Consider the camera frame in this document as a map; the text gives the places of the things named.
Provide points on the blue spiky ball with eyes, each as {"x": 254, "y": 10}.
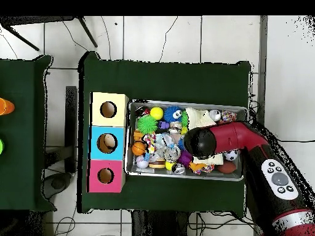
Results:
{"x": 171, "y": 115}

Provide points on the orange cone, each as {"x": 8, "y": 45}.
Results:
{"x": 6, "y": 107}

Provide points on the black upright panel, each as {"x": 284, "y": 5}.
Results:
{"x": 71, "y": 110}

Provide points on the yellow ball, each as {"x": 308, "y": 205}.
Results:
{"x": 156, "y": 113}

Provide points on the black and white soccer ball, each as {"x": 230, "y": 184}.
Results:
{"x": 231, "y": 156}

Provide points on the bright green object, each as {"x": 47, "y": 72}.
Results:
{"x": 1, "y": 146}

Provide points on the purple foam block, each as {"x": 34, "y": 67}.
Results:
{"x": 163, "y": 125}

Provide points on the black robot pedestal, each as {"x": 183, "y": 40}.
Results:
{"x": 152, "y": 226}

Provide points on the black tripod stand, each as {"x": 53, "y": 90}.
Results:
{"x": 37, "y": 19}

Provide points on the colourful confetti ball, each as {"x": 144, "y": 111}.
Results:
{"x": 228, "y": 115}

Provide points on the dark grey stand base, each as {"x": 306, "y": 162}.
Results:
{"x": 57, "y": 183}

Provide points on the silver tin can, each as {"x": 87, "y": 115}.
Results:
{"x": 215, "y": 115}

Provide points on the wooden three-hole box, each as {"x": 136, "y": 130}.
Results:
{"x": 118, "y": 118}

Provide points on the clear mesh bin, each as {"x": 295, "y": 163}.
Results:
{"x": 147, "y": 172}

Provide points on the orange toy basketball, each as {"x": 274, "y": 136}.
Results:
{"x": 138, "y": 148}

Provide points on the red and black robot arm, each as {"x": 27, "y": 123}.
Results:
{"x": 233, "y": 137}

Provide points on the cream waffle cloth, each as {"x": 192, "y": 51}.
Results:
{"x": 199, "y": 118}

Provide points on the brown toy football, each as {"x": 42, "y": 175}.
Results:
{"x": 227, "y": 167}

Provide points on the dark green table cloth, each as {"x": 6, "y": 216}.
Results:
{"x": 22, "y": 172}
{"x": 160, "y": 81}

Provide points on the green spiky ball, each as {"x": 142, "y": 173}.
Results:
{"x": 147, "y": 123}

